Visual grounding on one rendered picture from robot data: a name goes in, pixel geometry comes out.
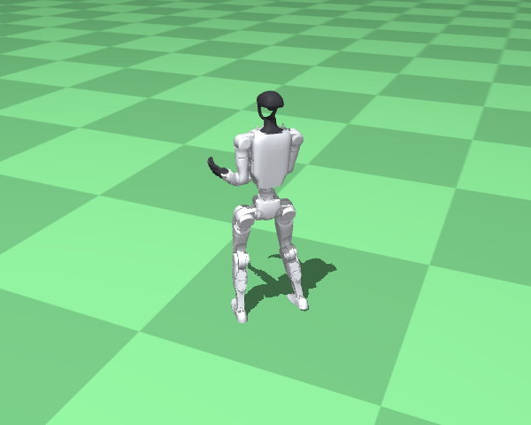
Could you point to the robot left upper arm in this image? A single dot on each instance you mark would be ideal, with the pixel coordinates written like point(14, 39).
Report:
point(242, 144)

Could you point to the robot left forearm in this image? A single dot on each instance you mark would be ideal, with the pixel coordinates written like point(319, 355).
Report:
point(231, 178)

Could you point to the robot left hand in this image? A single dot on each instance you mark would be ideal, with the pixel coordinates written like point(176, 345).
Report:
point(216, 169)

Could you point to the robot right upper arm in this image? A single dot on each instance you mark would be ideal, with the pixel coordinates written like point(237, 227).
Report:
point(297, 140)

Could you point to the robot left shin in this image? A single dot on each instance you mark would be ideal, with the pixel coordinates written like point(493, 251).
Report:
point(239, 281)

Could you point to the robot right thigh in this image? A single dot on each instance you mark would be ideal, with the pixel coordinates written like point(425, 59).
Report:
point(284, 227)

